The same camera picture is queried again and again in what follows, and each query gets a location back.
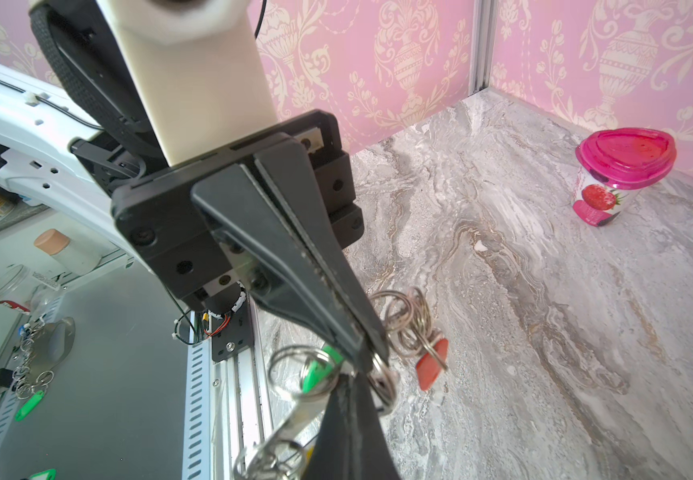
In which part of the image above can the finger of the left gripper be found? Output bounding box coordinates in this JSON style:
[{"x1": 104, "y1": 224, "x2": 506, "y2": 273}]
[
  {"x1": 256, "y1": 138, "x2": 390, "y2": 364},
  {"x1": 190, "y1": 164, "x2": 367, "y2": 372}
]

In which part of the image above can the spare organizer with green tag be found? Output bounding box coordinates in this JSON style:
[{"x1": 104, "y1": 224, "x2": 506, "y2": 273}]
[{"x1": 0, "y1": 315, "x2": 76, "y2": 422}]

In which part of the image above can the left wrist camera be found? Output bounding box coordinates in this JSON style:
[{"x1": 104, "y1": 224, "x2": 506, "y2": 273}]
[{"x1": 28, "y1": 1, "x2": 278, "y2": 166}]

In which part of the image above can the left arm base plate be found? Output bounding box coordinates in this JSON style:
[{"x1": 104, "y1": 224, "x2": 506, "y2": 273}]
[{"x1": 208, "y1": 300, "x2": 256, "y2": 363}]

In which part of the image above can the aluminium mounting rail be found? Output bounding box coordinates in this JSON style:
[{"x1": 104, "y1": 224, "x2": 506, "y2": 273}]
[{"x1": 182, "y1": 304, "x2": 272, "y2": 479}]

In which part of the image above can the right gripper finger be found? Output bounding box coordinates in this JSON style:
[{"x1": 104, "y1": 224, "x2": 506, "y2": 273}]
[{"x1": 302, "y1": 374, "x2": 400, "y2": 480}]

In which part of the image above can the small bottle tan cap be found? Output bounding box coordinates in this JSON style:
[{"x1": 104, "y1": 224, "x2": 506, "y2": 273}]
[{"x1": 34, "y1": 229, "x2": 102, "y2": 276}]

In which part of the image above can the clear jar outside cell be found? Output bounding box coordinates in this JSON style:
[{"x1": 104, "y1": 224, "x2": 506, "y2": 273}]
[{"x1": 0, "y1": 265, "x2": 40, "y2": 313}]

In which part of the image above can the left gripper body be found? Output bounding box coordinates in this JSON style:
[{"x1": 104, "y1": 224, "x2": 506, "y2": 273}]
[{"x1": 112, "y1": 109, "x2": 365, "y2": 312}]

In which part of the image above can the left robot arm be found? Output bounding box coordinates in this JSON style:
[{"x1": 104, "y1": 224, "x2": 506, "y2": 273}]
[{"x1": 0, "y1": 1, "x2": 390, "y2": 373}]

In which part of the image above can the green key tag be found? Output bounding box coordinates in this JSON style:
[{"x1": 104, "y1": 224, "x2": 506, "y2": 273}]
[{"x1": 300, "y1": 345, "x2": 344, "y2": 394}]

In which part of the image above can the metal key organizer plate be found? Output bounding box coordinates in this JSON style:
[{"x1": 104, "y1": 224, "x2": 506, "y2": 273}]
[{"x1": 232, "y1": 287, "x2": 447, "y2": 479}]

